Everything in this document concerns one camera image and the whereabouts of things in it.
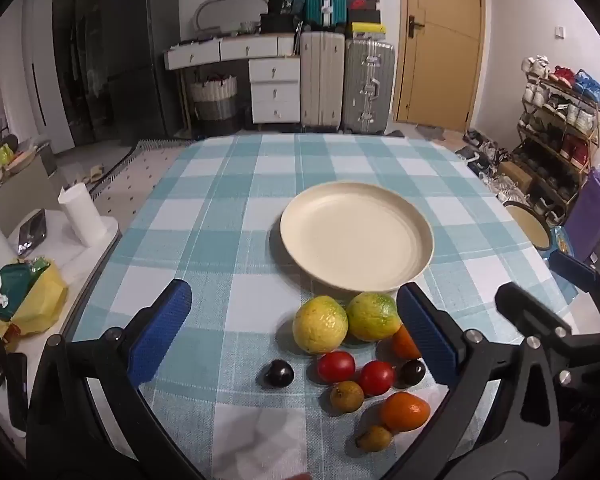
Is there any teal white checked tablecloth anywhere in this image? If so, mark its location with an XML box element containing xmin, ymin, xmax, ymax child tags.
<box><xmin>65</xmin><ymin>132</ymin><xmax>581</xmax><ymax>480</ymax></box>

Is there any brown loquat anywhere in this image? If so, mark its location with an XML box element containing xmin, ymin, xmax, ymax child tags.
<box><xmin>355</xmin><ymin>425</ymin><xmax>395</xmax><ymax>452</ymax></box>
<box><xmin>329</xmin><ymin>380</ymin><xmax>365</xmax><ymax>414</ymax></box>

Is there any dark grey refrigerator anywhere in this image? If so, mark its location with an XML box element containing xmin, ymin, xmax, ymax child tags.
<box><xmin>97</xmin><ymin>0</ymin><xmax>188</xmax><ymax>146</ymax></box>

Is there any dark glass wardrobe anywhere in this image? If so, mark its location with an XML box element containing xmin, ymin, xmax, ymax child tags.
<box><xmin>22</xmin><ymin>0</ymin><xmax>111</xmax><ymax>153</ymax></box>

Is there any yellow plastic bag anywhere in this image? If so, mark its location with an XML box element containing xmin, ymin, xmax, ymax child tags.
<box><xmin>10</xmin><ymin>260</ymin><xmax>70</xmax><ymax>336</ymax></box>

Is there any tan wooden door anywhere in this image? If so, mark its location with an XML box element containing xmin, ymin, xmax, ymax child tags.
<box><xmin>391</xmin><ymin>0</ymin><xmax>487</xmax><ymax>133</ymax></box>

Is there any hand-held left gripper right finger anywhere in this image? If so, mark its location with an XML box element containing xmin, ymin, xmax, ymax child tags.
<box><xmin>380</xmin><ymin>282</ymin><xmax>567</xmax><ymax>480</ymax></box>

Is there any scattered shoes group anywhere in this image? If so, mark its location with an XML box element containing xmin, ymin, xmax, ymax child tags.
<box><xmin>452</xmin><ymin>130</ymin><xmax>531</xmax><ymax>201</ymax></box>

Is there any white side table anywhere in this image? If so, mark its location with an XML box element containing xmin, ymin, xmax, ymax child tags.
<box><xmin>0</xmin><ymin>210</ymin><xmax>122</xmax><ymax>361</ymax></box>

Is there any silver suitcase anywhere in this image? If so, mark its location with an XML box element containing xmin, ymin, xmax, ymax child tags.
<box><xmin>342</xmin><ymin>37</ymin><xmax>397</xmax><ymax>135</ymax></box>

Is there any white dotted rug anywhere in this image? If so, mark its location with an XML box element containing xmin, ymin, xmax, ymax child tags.
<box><xmin>70</xmin><ymin>139</ymin><xmax>196</xmax><ymax>241</ymax></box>

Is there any oval white-framed mirror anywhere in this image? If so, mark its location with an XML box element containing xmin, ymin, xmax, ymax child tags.
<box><xmin>195</xmin><ymin>0</ymin><xmax>271</xmax><ymax>33</ymax></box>

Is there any cream round plate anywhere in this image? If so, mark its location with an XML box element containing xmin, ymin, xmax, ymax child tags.
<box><xmin>280</xmin><ymin>181</ymin><xmax>435</xmax><ymax>293</ymax></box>

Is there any yellow round guava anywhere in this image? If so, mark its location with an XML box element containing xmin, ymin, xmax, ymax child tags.
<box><xmin>292</xmin><ymin>296</ymin><xmax>350</xmax><ymax>354</ymax></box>

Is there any metal shoe rack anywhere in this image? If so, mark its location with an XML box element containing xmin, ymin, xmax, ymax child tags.
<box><xmin>510</xmin><ymin>55</ymin><xmax>600</xmax><ymax>226</ymax></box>

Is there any beige suitcase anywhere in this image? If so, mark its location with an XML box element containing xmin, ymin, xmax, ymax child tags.
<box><xmin>299</xmin><ymin>30</ymin><xmax>346</xmax><ymax>131</ymax></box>

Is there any shiny metal container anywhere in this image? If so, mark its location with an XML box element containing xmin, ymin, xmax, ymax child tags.
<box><xmin>17</xmin><ymin>210</ymin><xmax>48</xmax><ymax>256</ymax></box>

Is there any white drawer dresser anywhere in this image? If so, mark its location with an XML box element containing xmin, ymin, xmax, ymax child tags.
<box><xmin>162</xmin><ymin>32</ymin><xmax>302</xmax><ymax>126</ymax></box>

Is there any green-yellow round guava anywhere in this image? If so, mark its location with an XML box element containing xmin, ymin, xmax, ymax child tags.
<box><xmin>346</xmin><ymin>291</ymin><xmax>402</xmax><ymax>342</ymax></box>

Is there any yellow shoe box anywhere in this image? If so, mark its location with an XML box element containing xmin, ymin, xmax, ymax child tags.
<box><xmin>347</xmin><ymin>23</ymin><xmax>387</xmax><ymax>39</ymax></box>

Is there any dark purple grape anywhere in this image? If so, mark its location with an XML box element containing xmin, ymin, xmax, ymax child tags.
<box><xmin>260</xmin><ymin>359</ymin><xmax>296</xmax><ymax>390</ymax></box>
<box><xmin>396</xmin><ymin>359</ymin><xmax>427</xmax><ymax>388</ymax></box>

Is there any dark-rimmed cream bowl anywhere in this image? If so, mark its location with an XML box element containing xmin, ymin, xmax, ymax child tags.
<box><xmin>502</xmin><ymin>200</ymin><xmax>553</xmax><ymax>252</ymax></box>

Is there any red cherry tomato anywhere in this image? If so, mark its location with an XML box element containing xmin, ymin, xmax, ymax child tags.
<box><xmin>357</xmin><ymin>360</ymin><xmax>397</xmax><ymax>396</ymax></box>
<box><xmin>316</xmin><ymin>350</ymin><xmax>357</xmax><ymax>384</ymax></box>

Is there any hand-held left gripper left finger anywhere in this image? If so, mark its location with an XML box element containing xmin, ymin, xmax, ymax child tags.
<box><xmin>27</xmin><ymin>278</ymin><xmax>206</xmax><ymax>480</ymax></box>

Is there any grey storage box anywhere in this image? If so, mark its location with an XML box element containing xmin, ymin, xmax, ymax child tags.
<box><xmin>0</xmin><ymin>147</ymin><xmax>61</xmax><ymax>238</ymax></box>

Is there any green plastic bag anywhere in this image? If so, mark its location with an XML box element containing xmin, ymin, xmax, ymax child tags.
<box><xmin>0</xmin><ymin>257</ymin><xmax>51</xmax><ymax>321</ymax></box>

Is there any white grey laundry basket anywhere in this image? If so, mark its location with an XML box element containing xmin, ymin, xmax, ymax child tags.
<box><xmin>189</xmin><ymin>74</ymin><xmax>238</xmax><ymax>122</ymax></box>

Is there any orange mandarin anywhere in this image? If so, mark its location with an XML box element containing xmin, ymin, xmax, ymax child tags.
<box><xmin>378</xmin><ymin>392</ymin><xmax>431</xmax><ymax>432</ymax></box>
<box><xmin>391</xmin><ymin>324</ymin><xmax>423</xmax><ymax>361</ymax></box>

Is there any purple bag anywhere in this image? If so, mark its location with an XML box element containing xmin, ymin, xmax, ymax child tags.
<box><xmin>562</xmin><ymin>164</ymin><xmax>600</xmax><ymax>263</ymax></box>

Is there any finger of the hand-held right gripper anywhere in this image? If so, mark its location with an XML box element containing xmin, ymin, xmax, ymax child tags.
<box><xmin>495</xmin><ymin>282</ymin><xmax>600</xmax><ymax>396</ymax></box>
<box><xmin>549</xmin><ymin>250</ymin><xmax>600</xmax><ymax>321</ymax></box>

